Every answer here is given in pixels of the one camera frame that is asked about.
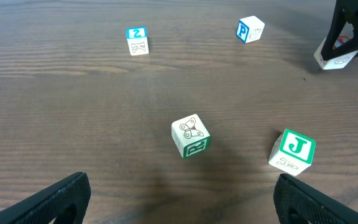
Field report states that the green letter J block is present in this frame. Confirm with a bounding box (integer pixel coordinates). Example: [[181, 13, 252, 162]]
[[268, 129, 316, 176]]

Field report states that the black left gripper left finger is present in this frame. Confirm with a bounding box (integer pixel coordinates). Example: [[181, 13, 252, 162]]
[[0, 172, 91, 224]]

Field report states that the blue number 2 block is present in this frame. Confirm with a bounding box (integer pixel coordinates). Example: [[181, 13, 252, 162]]
[[126, 26, 149, 56]]

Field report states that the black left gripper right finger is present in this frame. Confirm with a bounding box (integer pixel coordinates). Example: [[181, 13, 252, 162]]
[[273, 174, 358, 224]]

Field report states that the green letter R butterfly block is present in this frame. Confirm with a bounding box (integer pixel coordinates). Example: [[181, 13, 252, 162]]
[[171, 114, 211, 159]]

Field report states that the red letter A block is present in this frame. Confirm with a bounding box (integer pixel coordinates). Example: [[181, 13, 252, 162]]
[[314, 34, 358, 70]]

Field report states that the blue letter P block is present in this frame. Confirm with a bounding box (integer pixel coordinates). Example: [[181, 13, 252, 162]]
[[236, 16, 265, 44]]

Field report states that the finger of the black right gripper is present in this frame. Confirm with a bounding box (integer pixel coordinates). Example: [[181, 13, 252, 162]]
[[321, 0, 358, 60]]

